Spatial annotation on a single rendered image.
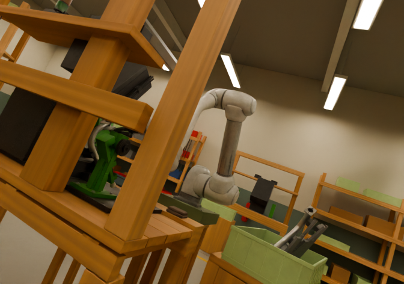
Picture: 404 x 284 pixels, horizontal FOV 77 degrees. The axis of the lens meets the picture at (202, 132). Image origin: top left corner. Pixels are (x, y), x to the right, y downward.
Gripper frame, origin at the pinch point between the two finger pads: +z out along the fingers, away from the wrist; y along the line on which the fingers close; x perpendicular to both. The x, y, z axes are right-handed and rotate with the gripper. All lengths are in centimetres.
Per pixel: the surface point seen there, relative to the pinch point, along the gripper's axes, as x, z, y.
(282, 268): 18, -89, -61
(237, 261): 17, -68, -65
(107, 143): 25.3, -21.4, 5.0
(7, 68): 21.2, 21.9, 36.4
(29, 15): 1, 22, 55
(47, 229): 58, -18, -8
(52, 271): 32, 56, -94
